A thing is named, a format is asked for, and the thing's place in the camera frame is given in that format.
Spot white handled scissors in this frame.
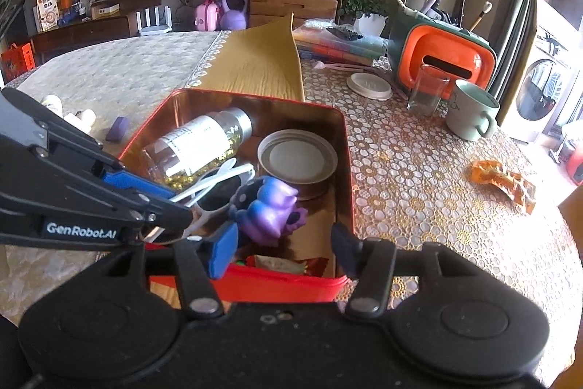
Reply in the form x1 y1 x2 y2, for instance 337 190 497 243
137 158 256 245

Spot printed snack box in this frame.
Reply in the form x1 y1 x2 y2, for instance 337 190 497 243
35 0 61 32

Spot small cardboard box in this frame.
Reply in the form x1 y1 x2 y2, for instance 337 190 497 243
90 2 121 20

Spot white washing machine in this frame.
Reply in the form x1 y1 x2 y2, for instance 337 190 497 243
512 26 571 144

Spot purple rubber toy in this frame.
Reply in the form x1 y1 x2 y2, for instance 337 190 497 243
228 175 311 245

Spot black cabinet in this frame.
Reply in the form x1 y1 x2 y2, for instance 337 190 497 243
0 0 27 53

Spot purple kettlebell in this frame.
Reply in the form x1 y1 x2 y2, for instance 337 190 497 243
219 0 249 31

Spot cream lace-edged tablecloth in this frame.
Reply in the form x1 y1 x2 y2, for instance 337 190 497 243
0 30 229 326

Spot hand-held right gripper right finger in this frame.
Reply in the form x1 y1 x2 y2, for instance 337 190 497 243
331 222 477 319

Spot white router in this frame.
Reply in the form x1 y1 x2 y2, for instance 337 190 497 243
138 5 175 36

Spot round white lid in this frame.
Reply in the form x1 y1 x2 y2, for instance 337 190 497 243
347 72 394 101

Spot white plant pot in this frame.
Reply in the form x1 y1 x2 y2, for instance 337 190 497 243
354 12 389 37

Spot red tin box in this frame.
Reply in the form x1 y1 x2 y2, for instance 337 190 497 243
116 88 355 304

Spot red snack packet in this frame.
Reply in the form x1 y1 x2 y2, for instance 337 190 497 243
231 254 329 279

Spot orange snack wrapper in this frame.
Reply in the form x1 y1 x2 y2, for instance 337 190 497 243
469 159 537 215

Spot clear drinking glass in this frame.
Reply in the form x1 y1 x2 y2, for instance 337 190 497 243
406 64 451 117

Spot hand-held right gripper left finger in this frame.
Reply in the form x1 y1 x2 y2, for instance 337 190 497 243
106 221 239 319

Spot stack of flat books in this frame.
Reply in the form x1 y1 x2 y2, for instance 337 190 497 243
293 18 389 64

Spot floral plastic tablecloth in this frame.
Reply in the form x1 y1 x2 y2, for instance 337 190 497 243
298 54 583 369

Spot pink plastic spoon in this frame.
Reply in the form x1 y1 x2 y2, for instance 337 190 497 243
314 60 380 73

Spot grey curtain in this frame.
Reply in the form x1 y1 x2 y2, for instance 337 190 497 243
500 0 541 94

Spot wooden television cabinet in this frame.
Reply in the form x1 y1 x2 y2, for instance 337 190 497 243
31 0 343 53

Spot clear pill bottle silver cap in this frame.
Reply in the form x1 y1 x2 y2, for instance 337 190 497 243
140 106 254 192

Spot red gift bag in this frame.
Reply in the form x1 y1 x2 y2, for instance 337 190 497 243
0 42 36 82

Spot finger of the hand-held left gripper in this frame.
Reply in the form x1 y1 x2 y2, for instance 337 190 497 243
0 87 173 203
0 145 193 237

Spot orange green desk organizer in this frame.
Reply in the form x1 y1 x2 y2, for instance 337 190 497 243
387 7 498 96

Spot small purple eraser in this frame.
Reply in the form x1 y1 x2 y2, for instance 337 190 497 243
104 116 131 143

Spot round metal tin lid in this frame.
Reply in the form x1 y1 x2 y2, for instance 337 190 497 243
257 129 339 201

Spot pale green mug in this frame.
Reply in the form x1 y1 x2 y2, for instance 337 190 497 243
445 78 501 142

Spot white stick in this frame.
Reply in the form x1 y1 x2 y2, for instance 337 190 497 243
391 0 420 19

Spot yellow table runner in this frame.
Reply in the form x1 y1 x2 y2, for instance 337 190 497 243
197 12 305 104

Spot pink toy suitcase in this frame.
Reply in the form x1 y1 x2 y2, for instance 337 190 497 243
194 0 222 32

